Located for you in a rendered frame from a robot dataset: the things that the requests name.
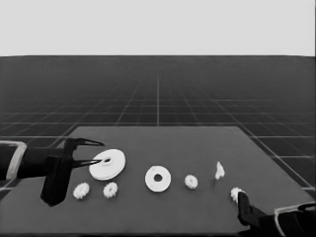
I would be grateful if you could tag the small white gear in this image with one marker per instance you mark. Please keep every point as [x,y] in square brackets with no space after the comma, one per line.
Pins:
[78,192]
[234,193]
[107,191]
[188,182]

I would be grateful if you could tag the small white T-shaped piece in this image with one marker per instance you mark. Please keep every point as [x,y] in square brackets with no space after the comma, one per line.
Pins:
[219,172]

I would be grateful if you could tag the large thick white disc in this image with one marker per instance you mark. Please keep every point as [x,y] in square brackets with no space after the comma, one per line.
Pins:
[116,168]

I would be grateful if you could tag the white round carrier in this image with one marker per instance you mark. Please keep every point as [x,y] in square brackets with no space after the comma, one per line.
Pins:
[166,183]

